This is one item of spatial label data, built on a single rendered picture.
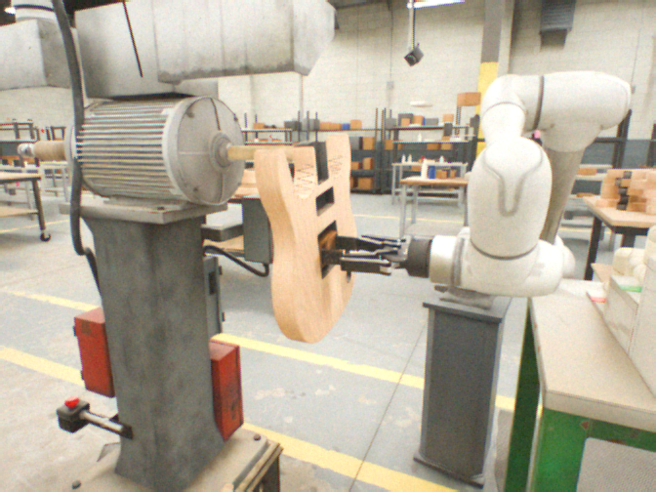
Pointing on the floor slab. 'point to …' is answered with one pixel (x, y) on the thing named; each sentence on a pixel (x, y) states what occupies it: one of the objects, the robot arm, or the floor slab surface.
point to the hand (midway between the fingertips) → (331, 249)
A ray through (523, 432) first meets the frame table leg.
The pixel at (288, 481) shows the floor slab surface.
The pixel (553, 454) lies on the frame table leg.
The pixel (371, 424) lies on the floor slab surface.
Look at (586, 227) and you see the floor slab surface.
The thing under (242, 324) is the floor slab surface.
